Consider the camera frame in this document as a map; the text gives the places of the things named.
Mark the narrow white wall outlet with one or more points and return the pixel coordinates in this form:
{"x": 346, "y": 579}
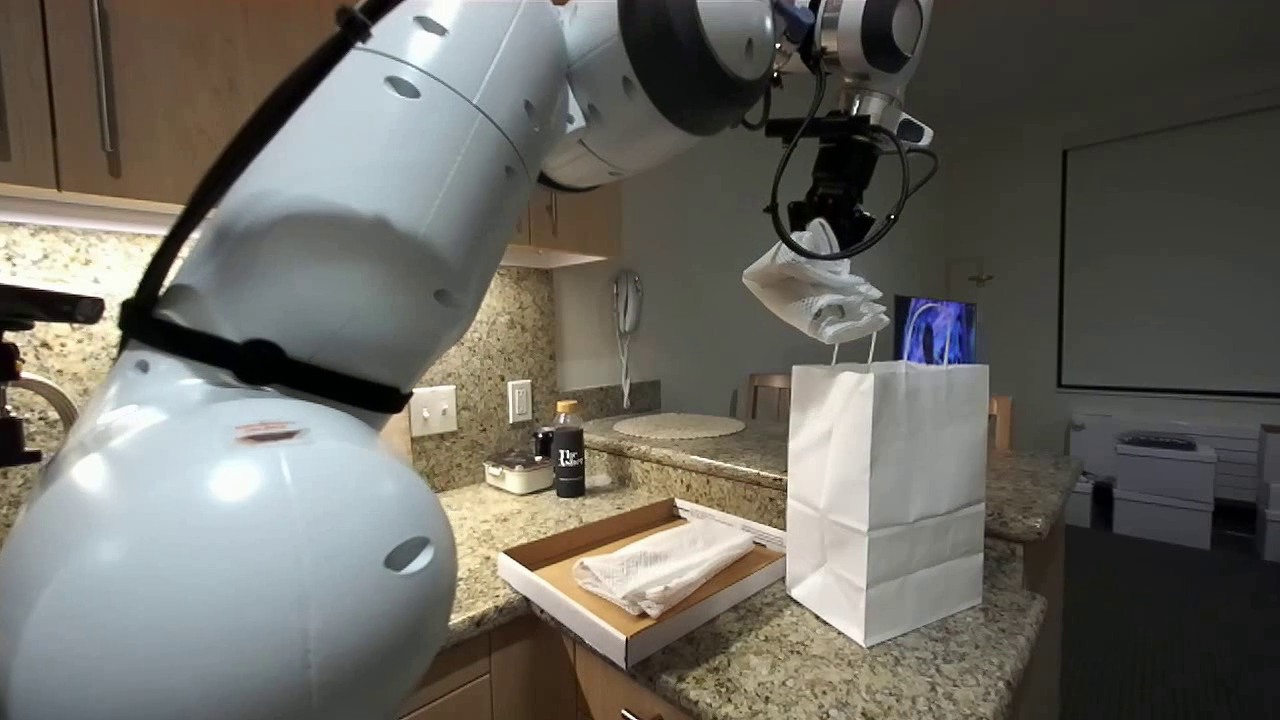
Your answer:
{"x": 519, "y": 401}

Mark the black camera stand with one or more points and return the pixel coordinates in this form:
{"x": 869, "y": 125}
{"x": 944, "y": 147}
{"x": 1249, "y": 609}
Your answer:
{"x": 41, "y": 311}

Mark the white wall phone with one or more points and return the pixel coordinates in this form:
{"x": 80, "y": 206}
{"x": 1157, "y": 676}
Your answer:
{"x": 624, "y": 304}

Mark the black jar with wooden lid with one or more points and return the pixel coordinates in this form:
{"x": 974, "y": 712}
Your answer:
{"x": 569, "y": 463}

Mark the small white dish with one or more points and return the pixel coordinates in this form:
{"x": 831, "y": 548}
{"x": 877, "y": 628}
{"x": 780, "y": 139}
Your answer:
{"x": 519, "y": 477}

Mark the white paper bag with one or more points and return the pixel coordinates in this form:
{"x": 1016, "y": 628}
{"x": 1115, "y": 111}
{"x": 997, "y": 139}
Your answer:
{"x": 886, "y": 506}

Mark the dark monitor with blue glow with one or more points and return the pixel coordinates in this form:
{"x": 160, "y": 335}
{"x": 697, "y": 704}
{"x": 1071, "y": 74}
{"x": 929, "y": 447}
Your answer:
{"x": 942, "y": 335}

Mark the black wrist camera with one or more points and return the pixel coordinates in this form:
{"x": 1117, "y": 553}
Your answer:
{"x": 853, "y": 128}

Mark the shallow white cardboard box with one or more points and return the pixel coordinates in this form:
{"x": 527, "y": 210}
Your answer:
{"x": 624, "y": 643}

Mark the white waffle cloth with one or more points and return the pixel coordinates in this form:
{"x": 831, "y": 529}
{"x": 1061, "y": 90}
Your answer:
{"x": 812, "y": 295}
{"x": 665, "y": 566}

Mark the white wall board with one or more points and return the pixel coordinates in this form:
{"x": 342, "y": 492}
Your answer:
{"x": 1175, "y": 254}

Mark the wooden wall cabinet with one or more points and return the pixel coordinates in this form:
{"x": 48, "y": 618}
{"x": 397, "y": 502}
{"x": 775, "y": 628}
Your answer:
{"x": 174, "y": 94}

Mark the wooden dining chair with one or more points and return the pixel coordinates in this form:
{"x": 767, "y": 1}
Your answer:
{"x": 1000, "y": 424}
{"x": 767, "y": 397}

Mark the wooden base cabinet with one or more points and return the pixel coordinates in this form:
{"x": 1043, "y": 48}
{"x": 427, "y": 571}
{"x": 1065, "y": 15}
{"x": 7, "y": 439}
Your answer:
{"x": 602, "y": 684}

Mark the wide white wall outlet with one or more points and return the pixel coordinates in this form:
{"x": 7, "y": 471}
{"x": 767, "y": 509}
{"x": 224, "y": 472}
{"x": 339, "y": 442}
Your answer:
{"x": 435, "y": 410}

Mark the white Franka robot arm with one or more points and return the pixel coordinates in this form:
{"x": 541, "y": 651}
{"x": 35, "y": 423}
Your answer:
{"x": 266, "y": 401}

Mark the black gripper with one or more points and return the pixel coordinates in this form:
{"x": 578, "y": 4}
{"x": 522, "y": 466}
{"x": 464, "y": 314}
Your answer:
{"x": 844, "y": 167}

